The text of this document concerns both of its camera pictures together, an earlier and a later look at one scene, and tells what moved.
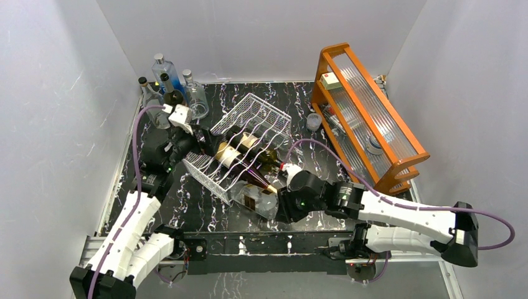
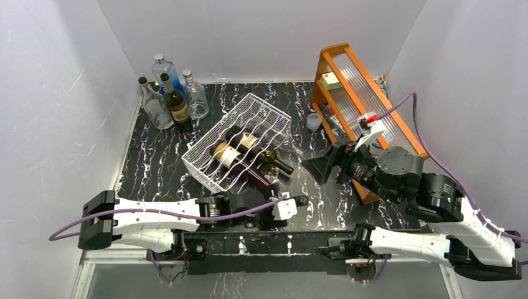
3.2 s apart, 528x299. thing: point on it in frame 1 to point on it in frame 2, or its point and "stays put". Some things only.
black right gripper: (286, 210) to (342, 153)
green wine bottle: (171, 96) stays put
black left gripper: (210, 147) to (269, 220)
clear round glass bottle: (197, 97) stays put
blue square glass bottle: (161, 66) stays put
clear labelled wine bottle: (160, 117) stays put
